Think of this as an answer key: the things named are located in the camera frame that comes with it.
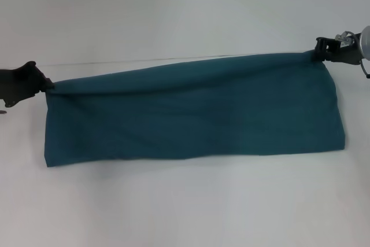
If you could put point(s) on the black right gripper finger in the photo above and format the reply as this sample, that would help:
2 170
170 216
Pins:
321 47

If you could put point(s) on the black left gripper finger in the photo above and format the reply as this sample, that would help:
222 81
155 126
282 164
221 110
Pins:
49 83

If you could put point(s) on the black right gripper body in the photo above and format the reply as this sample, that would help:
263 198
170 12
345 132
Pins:
344 51

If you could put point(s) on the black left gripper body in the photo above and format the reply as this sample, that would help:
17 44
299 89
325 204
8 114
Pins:
17 83

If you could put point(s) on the teal shirt with FREE print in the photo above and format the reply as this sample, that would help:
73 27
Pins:
188 114

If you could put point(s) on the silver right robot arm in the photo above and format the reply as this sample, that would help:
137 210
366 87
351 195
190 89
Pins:
365 41

